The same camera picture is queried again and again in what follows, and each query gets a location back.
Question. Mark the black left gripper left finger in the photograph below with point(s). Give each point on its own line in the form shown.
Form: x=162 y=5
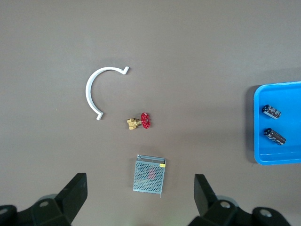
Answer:
x=69 y=202

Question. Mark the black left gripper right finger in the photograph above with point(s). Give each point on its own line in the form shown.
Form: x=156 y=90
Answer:
x=208 y=207

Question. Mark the dark brown electrolytic capacitor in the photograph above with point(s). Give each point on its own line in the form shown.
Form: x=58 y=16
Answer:
x=272 y=111
x=275 y=137

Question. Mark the blue plastic tray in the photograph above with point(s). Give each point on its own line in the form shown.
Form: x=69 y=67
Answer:
x=289 y=122

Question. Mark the metal mesh power supply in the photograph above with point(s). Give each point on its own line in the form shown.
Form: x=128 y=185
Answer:
x=148 y=176

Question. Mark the brass valve red handwheel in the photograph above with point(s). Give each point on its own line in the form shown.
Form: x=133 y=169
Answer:
x=132 y=123

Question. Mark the white curved plastic clamp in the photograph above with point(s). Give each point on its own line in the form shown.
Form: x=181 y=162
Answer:
x=88 y=90

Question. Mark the brown table mat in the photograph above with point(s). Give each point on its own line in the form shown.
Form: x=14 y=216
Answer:
x=150 y=35

